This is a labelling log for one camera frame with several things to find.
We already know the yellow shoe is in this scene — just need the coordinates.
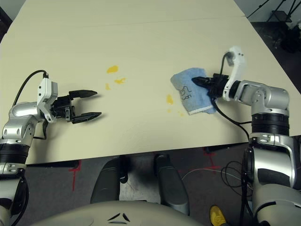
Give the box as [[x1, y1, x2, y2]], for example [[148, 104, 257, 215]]
[[209, 205, 228, 226]]

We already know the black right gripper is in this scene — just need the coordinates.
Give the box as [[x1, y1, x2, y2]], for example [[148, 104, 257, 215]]
[[192, 73, 230, 99]]

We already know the grey left robot leg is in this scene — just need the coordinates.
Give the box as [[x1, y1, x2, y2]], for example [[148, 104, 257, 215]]
[[90, 158, 122, 204]]

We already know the black table support post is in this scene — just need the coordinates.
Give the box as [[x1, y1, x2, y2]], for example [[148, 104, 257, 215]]
[[119, 156, 129, 185]]

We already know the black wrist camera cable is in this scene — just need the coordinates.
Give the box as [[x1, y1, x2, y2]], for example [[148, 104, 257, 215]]
[[211, 51, 254, 226], [12, 70, 49, 141]]

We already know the black left wrist camera cable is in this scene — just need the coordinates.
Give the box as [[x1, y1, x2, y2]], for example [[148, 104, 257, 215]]
[[12, 70, 49, 141]]

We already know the white floor cable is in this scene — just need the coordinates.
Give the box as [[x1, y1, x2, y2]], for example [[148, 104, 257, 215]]
[[182, 165, 222, 180]]

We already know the grey right robot leg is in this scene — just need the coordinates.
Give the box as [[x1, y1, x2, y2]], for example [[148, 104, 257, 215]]
[[154, 154, 190, 216]]

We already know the blue terry rag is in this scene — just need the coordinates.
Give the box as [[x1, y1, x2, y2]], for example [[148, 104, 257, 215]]
[[170, 67, 216, 116]]

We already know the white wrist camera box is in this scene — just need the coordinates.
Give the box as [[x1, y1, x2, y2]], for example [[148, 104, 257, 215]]
[[36, 75, 59, 123], [222, 46, 246, 102]]

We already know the black tripod stand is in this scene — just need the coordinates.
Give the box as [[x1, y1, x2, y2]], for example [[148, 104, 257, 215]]
[[246, 0, 299, 24]]

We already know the grey robot leg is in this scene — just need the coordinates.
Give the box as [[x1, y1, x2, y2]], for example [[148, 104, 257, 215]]
[[154, 154, 190, 216], [90, 158, 122, 204]]

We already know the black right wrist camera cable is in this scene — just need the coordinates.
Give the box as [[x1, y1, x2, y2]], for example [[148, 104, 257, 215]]
[[211, 51, 254, 226]]

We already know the black equipment bag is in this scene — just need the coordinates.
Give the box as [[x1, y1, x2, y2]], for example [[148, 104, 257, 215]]
[[274, 22, 301, 54]]

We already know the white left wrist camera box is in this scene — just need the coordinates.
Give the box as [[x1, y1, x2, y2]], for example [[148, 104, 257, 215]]
[[36, 75, 59, 123]]

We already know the grey robot torso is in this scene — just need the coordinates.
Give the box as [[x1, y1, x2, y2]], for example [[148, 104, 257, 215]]
[[30, 200, 212, 226]]

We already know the black foam floor mat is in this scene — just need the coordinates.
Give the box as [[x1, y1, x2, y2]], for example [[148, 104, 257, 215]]
[[0, 6, 13, 44]]

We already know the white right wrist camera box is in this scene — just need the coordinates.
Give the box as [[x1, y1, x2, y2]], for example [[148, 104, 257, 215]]
[[222, 46, 246, 102]]

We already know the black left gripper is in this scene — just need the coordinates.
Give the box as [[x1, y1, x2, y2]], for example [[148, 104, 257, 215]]
[[52, 89, 103, 125]]

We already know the black floor cable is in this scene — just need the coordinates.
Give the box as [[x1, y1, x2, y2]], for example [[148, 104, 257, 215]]
[[221, 161, 253, 189]]

